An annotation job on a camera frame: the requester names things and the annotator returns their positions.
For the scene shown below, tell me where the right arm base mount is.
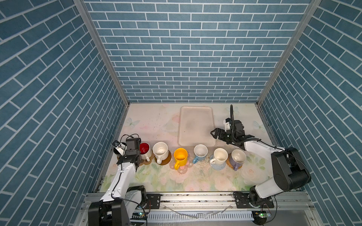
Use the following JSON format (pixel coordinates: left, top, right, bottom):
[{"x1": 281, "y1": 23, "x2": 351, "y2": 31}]
[{"x1": 232, "y1": 192, "x2": 274, "y2": 209}]

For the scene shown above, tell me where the beige serving tray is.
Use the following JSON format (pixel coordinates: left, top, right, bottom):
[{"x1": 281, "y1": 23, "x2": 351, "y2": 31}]
[{"x1": 178, "y1": 106, "x2": 216, "y2": 147}]

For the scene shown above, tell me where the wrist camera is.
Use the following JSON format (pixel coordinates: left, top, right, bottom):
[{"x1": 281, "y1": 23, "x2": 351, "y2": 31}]
[
  {"x1": 223, "y1": 118, "x2": 231, "y2": 131},
  {"x1": 112, "y1": 140, "x2": 127, "y2": 156}
]

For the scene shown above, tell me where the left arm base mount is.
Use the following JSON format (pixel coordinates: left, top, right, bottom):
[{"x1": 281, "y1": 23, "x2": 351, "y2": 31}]
[{"x1": 136, "y1": 193, "x2": 161, "y2": 210}]

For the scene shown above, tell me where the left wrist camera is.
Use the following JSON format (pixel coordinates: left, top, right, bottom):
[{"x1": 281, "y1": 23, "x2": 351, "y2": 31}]
[{"x1": 112, "y1": 140, "x2": 127, "y2": 156}]

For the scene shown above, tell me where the white vented strip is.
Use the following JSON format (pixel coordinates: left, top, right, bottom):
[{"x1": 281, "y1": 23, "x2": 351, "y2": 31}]
[{"x1": 148, "y1": 211, "x2": 254, "y2": 223}]

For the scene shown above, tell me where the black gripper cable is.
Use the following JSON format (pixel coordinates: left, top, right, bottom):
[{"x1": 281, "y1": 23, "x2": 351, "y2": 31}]
[
  {"x1": 229, "y1": 104, "x2": 235, "y2": 136},
  {"x1": 118, "y1": 133, "x2": 140, "y2": 143}
]

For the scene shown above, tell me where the right circuit board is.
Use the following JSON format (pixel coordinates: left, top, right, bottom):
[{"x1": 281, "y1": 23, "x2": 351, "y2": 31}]
[{"x1": 252, "y1": 211, "x2": 271, "y2": 226}]

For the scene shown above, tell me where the black mug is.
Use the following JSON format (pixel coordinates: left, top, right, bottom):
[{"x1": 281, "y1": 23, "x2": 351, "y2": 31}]
[{"x1": 113, "y1": 147, "x2": 123, "y2": 157}]

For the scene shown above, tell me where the white mug red inside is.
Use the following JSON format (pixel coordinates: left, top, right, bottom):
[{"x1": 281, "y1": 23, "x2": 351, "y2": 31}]
[{"x1": 140, "y1": 142, "x2": 153, "y2": 162}]

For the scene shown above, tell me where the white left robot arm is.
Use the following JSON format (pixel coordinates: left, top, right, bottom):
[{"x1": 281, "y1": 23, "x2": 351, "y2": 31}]
[{"x1": 88, "y1": 136, "x2": 147, "y2": 226}]

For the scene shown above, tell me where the aluminium corner post right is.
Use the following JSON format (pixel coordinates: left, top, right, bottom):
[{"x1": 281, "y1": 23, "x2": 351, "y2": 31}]
[{"x1": 256, "y1": 0, "x2": 321, "y2": 107}]

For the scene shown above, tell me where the aluminium corner post left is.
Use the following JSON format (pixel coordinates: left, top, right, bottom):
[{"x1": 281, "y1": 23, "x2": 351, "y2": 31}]
[{"x1": 74, "y1": 0, "x2": 130, "y2": 107}]

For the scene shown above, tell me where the yellow mug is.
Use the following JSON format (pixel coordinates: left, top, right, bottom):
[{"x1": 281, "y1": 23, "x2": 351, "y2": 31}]
[{"x1": 173, "y1": 148, "x2": 188, "y2": 170}]

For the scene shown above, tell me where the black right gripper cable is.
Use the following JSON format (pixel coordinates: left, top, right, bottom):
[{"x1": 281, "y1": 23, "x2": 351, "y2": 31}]
[{"x1": 229, "y1": 104, "x2": 235, "y2": 136}]

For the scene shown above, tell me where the multicolour woven round coaster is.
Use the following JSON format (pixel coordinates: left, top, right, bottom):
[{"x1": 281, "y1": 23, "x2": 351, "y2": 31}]
[{"x1": 195, "y1": 156, "x2": 209, "y2": 167}]

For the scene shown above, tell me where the left circuit board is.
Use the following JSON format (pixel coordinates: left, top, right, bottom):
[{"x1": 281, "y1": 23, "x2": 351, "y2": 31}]
[{"x1": 130, "y1": 212, "x2": 148, "y2": 226}]

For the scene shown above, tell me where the circuit board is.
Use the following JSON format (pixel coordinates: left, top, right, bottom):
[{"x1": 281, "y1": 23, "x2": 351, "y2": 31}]
[
  {"x1": 130, "y1": 212, "x2": 148, "y2": 226},
  {"x1": 252, "y1": 211, "x2": 271, "y2": 226}
]

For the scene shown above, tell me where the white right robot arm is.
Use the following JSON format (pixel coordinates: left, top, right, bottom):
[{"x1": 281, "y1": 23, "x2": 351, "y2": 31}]
[{"x1": 210, "y1": 118, "x2": 311, "y2": 208}]

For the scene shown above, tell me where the aluminium corner post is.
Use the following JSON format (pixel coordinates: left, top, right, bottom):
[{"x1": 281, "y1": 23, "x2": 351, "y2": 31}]
[
  {"x1": 256, "y1": 0, "x2": 321, "y2": 107},
  {"x1": 74, "y1": 0, "x2": 130, "y2": 107}
]

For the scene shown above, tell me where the blue floral mug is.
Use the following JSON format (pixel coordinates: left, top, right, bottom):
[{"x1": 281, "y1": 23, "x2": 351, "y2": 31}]
[{"x1": 192, "y1": 144, "x2": 208, "y2": 164}]

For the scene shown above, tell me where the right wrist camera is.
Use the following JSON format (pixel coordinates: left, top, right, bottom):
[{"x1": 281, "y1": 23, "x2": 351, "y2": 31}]
[{"x1": 223, "y1": 118, "x2": 231, "y2": 131}]

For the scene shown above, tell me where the glossy brown scratched coaster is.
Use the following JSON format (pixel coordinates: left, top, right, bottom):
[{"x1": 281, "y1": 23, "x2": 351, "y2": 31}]
[{"x1": 154, "y1": 151, "x2": 172, "y2": 166}]

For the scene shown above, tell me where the tan rattan round coaster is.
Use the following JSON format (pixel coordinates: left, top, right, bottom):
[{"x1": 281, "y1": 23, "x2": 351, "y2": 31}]
[{"x1": 226, "y1": 156, "x2": 243, "y2": 171}]

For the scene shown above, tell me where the white speckled mug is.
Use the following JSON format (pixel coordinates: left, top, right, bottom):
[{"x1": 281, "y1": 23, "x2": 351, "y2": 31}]
[{"x1": 153, "y1": 142, "x2": 169, "y2": 165}]

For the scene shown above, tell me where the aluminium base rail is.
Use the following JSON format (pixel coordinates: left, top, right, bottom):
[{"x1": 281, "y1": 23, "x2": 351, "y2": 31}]
[{"x1": 146, "y1": 191, "x2": 315, "y2": 214}]

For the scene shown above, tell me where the pink flower silicone coaster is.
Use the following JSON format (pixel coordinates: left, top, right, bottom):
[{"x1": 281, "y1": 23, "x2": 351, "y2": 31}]
[{"x1": 168, "y1": 155, "x2": 194, "y2": 174}]

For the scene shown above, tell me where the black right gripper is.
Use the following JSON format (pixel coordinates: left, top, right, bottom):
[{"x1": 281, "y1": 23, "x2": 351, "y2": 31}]
[{"x1": 210, "y1": 127, "x2": 236, "y2": 143}]

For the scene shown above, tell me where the plain white mug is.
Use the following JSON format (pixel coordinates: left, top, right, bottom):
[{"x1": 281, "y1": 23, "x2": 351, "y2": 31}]
[{"x1": 209, "y1": 148, "x2": 228, "y2": 165}]

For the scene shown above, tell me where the purple mug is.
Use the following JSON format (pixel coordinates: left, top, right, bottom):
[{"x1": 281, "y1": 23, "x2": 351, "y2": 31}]
[{"x1": 229, "y1": 149, "x2": 247, "y2": 171}]

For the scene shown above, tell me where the blue woven round coaster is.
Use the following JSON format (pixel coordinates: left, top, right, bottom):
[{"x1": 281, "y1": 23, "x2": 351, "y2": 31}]
[{"x1": 210, "y1": 162, "x2": 226, "y2": 171}]

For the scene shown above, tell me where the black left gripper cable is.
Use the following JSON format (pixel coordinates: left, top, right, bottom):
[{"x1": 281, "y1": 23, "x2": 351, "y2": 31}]
[{"x1": 118, "y1": 133, "x2": 140, "y2": 143}]

